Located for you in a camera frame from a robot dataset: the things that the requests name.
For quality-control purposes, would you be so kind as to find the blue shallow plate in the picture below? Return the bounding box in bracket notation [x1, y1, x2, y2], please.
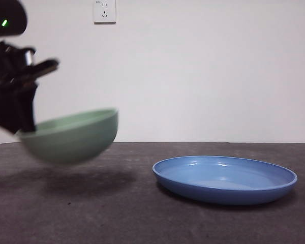
[151, 155, 298, 206]

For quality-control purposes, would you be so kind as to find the green ribbed bowl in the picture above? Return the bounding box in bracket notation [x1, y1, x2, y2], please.
[17, 107, 119, 165]

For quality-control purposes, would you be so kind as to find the white wall socket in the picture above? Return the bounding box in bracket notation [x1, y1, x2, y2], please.
[93, 0, 117, 25]

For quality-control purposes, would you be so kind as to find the left wrist grey camera box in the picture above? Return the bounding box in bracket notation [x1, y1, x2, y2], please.
[22, 48, 37, 66]

